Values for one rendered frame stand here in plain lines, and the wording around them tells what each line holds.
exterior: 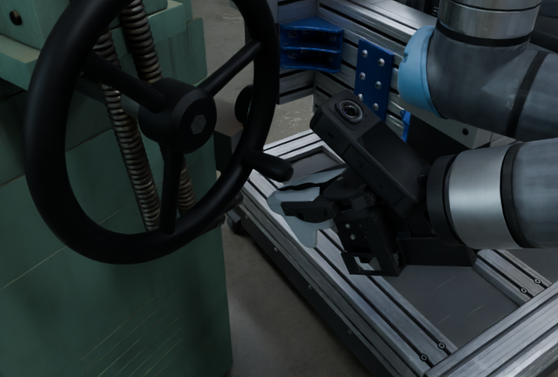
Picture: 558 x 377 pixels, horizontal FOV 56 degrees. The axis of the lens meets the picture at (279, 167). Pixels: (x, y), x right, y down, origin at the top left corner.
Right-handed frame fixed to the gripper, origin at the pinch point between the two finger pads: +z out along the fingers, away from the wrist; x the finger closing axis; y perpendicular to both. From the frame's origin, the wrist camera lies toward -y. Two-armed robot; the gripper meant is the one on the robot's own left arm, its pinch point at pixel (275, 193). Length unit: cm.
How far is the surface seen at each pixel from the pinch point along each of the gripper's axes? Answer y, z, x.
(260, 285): 45, 64, 38
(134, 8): -21.8, 1.9, -4.1
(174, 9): -20.8, 4.4, 2.2
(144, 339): 21.6, 39.5, -4.5
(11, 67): -21.3, 7.1, -14.4
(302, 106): 22, 102, 122
